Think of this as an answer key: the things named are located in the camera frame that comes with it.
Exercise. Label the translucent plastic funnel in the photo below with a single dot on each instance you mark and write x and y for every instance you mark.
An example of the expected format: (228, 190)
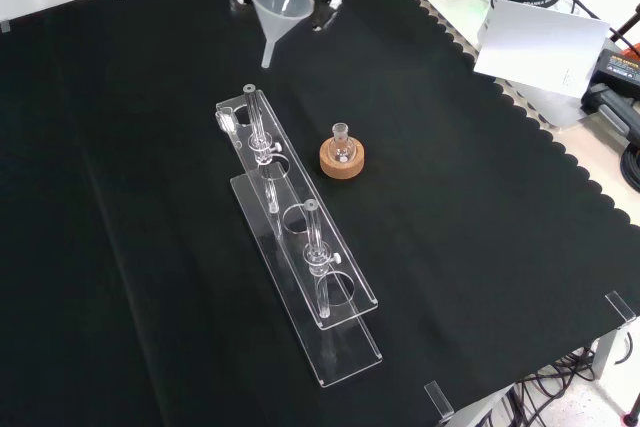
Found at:
(282, 7)

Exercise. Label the clear glass round-bottom flask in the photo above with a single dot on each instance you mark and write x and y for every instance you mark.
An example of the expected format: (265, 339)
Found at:
(341, 146)

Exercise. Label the clear acrylic funnel stand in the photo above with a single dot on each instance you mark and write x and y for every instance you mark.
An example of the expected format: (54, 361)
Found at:
(300, 227)

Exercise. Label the black bench cloth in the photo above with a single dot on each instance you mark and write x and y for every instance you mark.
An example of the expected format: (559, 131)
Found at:
(150, 197)

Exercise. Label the clear plastic edge clip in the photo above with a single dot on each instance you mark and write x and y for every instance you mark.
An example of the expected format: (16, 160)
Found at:
(438, 399)
(4, 26)
(621, 306)

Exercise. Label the white card sheet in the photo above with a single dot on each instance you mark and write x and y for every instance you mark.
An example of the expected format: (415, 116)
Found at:
(540, 47)

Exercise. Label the black power adapter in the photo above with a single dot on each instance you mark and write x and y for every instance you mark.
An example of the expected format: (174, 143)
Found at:
(620, 67)

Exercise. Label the grey black clamp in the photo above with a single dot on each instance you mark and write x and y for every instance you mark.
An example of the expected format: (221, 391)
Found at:
(612, 114)

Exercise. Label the grey table leg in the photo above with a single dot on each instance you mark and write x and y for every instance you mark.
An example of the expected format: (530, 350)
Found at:
(607, 349)

